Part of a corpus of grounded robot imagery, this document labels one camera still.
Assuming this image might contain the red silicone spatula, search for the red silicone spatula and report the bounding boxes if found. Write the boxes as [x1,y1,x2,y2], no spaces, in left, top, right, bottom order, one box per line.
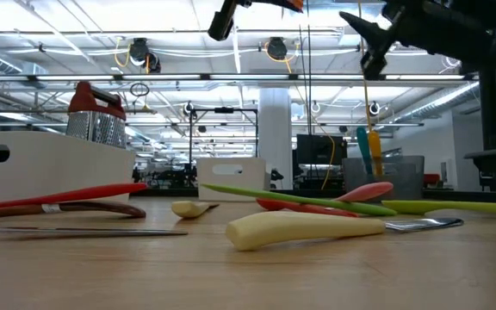
[0,182,149,213]

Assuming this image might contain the green silicone spatula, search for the green silicone spatula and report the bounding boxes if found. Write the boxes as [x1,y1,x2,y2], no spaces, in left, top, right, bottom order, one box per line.
[200,183,399,218]

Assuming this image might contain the black metal camera stand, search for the black metal camera stand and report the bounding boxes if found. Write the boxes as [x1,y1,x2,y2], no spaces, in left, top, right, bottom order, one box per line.
[187,106,261,190]

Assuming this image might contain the light green silicone spoon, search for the light green silicone spoon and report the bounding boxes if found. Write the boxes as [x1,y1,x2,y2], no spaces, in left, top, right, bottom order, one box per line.
[380,199,496,218]

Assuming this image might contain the cream-handled steel knife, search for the cream-handled steel knife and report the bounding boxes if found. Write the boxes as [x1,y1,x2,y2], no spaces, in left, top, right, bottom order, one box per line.
[0,220,189,239]
[170,200,220,219]
[225,210,465,252]

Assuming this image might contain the black aluminium table frame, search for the black aluminium table frame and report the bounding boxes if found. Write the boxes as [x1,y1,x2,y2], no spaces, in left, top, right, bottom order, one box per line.
[129,188,496,206]

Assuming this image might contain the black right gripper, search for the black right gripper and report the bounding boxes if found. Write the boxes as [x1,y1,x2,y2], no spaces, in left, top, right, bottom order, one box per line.
[338,0,493,82]

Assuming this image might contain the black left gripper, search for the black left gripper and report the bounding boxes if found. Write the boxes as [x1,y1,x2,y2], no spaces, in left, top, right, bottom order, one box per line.
[207,0,295,43]

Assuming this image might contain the red chair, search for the red chair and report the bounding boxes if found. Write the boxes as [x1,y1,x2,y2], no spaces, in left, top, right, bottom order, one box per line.
[422,172,443,187]

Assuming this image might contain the black monitor stand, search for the black monitor stand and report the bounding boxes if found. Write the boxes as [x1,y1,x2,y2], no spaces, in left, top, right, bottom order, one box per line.
[478,64,496,151]

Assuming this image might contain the steel box grater red handle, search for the steel box grater red handle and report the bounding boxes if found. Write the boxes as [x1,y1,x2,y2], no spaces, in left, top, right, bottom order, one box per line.
[65,80,127,150]

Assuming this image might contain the black flat screen display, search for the black flat screen display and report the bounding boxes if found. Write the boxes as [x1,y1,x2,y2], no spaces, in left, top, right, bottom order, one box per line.
[294,133,349,167]

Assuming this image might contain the white plastic bin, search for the white plastic bin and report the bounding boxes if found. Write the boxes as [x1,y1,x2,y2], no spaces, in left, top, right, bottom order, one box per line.
[195,157,267,202]
[0,130,137,207]

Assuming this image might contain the pink silicone spatula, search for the pink silicone spatula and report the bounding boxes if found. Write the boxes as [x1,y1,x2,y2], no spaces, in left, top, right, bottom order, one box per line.
[333,181,395,203]

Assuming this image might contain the thin black cable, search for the thin black cable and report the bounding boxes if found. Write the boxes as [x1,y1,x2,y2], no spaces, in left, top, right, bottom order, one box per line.
[306,0,313,190]
[298,23,305,190]

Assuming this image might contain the thin yellow cable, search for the thin yellow cable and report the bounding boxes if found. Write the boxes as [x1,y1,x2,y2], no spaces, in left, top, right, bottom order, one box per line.
[312,115,338,191]

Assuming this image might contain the yellow silicone spatula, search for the yellow silicone spatula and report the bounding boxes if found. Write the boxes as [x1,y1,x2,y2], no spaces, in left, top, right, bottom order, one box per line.
[367,130,385,177]

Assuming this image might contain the red silicone spoon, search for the red silicone spoon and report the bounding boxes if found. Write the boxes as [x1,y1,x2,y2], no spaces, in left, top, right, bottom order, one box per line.
[255,197,361,219]

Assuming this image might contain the blue silicone spatula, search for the blue silicone spatula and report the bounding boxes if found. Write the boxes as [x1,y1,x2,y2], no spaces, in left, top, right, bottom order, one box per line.
[355,127,374,176]

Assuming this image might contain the brown wooden spoon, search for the brown wooden spoon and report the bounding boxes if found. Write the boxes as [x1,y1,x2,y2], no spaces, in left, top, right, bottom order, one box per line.
[0,201,147,221]

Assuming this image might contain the white square pillar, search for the white square pillar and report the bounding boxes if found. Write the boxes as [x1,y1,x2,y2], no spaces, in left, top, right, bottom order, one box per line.
[257,87,294,191]

